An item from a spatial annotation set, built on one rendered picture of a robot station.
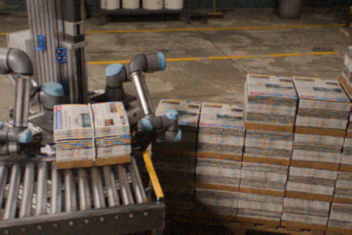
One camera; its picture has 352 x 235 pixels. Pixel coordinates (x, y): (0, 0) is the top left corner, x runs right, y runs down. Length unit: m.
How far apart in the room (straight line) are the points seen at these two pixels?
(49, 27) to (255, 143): 1.44
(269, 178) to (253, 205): 0.24
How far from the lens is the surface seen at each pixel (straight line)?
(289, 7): 9.63
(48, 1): 2.81
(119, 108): 2.41
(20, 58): 2.39
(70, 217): 2.03
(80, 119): 2.33
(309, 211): 3.06
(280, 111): 2.68
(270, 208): 3.02
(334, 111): 2.73
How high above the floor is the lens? 2.04
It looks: 24 degrees down
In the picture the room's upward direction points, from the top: 2 degrees clockwise
